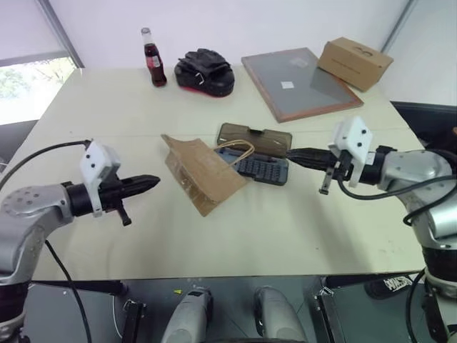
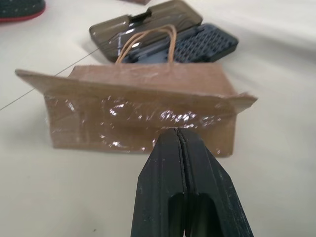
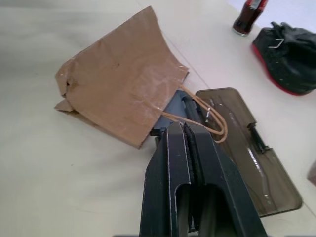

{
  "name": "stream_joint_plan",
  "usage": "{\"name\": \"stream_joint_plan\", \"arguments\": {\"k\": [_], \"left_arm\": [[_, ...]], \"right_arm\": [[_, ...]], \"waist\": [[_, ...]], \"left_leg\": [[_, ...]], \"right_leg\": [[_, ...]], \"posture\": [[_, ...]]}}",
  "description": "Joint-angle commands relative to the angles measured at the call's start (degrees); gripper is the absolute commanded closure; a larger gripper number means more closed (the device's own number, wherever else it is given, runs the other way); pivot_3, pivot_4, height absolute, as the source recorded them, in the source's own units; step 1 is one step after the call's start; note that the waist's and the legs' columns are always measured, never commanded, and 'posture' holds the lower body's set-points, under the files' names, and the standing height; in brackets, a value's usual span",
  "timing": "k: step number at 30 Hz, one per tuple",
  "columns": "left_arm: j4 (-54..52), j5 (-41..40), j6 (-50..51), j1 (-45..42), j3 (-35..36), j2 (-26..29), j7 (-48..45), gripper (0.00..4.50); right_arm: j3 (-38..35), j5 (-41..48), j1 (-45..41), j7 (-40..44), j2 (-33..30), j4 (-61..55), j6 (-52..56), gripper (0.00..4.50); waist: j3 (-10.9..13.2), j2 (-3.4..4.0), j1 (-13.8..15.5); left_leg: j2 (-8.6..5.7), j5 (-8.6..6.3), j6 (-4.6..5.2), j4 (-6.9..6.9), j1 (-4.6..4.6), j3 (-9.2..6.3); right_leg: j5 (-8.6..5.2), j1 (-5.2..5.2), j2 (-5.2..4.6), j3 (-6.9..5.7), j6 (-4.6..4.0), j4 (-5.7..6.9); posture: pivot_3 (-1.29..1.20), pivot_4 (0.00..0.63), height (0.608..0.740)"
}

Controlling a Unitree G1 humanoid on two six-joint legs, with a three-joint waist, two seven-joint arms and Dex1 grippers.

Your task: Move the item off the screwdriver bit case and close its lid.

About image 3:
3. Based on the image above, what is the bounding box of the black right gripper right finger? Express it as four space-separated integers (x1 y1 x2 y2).
185 123 269 237

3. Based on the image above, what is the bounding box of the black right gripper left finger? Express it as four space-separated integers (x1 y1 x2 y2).
139 122 196 237

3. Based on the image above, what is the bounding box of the grey tool case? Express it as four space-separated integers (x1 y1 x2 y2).
150 86 303 218

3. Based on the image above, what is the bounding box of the brown paper bag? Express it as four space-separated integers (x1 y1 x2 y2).
53 5 228 150

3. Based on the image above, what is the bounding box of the black shoe with red sole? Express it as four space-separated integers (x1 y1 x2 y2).
251 21 316 96

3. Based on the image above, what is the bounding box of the cola bottle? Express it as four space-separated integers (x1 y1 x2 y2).
232 0 270 37

